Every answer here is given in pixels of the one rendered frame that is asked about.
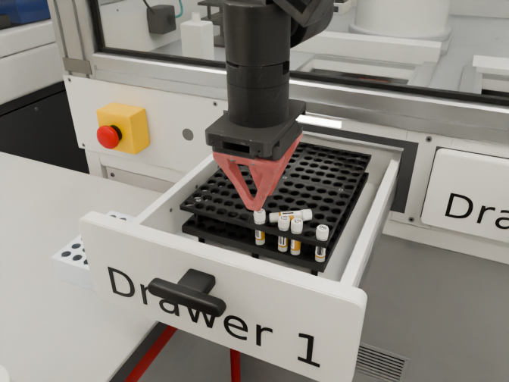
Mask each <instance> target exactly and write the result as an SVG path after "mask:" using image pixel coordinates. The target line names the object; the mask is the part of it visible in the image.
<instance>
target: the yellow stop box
mask: <svg viewBox="0 0 509 382"><path fill-rule="evenodd" d="M96 114H97V118H98V126H99V127H101V126H104V125H107V126H110V127H112V128H113V129H114V130H115V131H116V132H117V135H118V137H119V143H118V145H117V146H116V147H115V148H113V149H112V150H115V151H119V152H125V153H129V154H133V155H135V154H137V153H139V152H141V151H142V150H143V149H145V148H146V147H148V146H149V144H150V142H149V137H148V126H147V120H146V114H145V109H144V108H140V107H136V106H132V105H124V104H120V103H115V102H112V103H110V104H108V105H106V106H104V107H102V108H99V109H97V111H96Z"/></svg>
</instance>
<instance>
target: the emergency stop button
mask: <svg viewBox="0 0 509 382"><path fill-rule="evenodd" d="M96 134H97V140H98V142H99V143H100V144H101V145H102V146H103V147H105V148H106V149H113V148H115V147H116V146H117V145H118V143H119V137H118V135H117V132H116V131H115V130H114V129H113V128H112V127H110V126H107V125H104V126H101V127H99V128H98V129H97V133H96Z"/></svg>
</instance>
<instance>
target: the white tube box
mask: <svg viewBox="0 0 509 382"><path fill-rule="evenodd" d="M106 215H108V216H111V217H114V218H119V219H121V220H125V221H129V222H131V221H132V220H133V219H134V218H136V217H133V216H130V215H127V214H122V213H119V212H116V211H109V212H108V213H107V214H106ZM51 259H52V264H53V266H54V270H55V273H56V277H57V278H58V279H59V280H63V281H65V282H68V283H72V284H74V285H76V286H79V287H82V288H85V289H87V290H91V291H93V292H95V290H94V286H93V283H92V278H91V274H90V271H89V266H88V262H87V258H86V253H85V249H84V246H83V241H82V237H81V234H80V235H79V236H78V237H76V238H75V239H74V240H72V241H71V242H70V243H68V244H67V245H66V246H65V247H64V248H62V249H61V250H60V251H58V252H57V253H56V254H54V255H53V256H52V257H51Z"/></svg>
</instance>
